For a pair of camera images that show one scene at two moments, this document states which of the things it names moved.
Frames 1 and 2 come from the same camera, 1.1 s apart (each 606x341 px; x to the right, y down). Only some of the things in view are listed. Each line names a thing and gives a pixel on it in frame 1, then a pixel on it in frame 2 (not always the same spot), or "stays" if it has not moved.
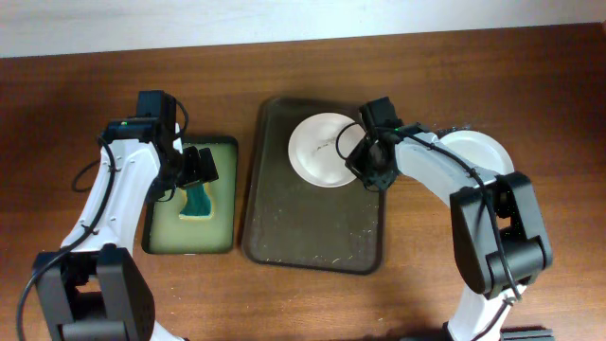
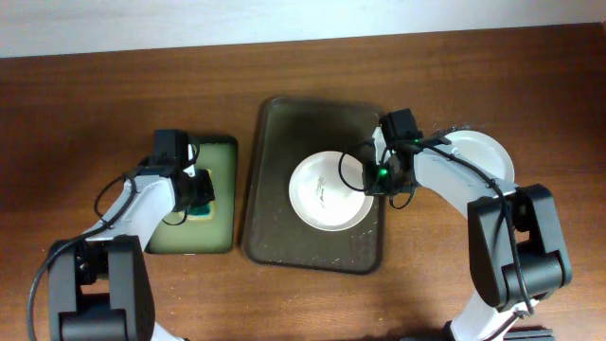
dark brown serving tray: (289, 222) stays
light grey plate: (480, 150) stays
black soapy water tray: (166, 232) stays
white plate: (319, 147) to (322, 198)
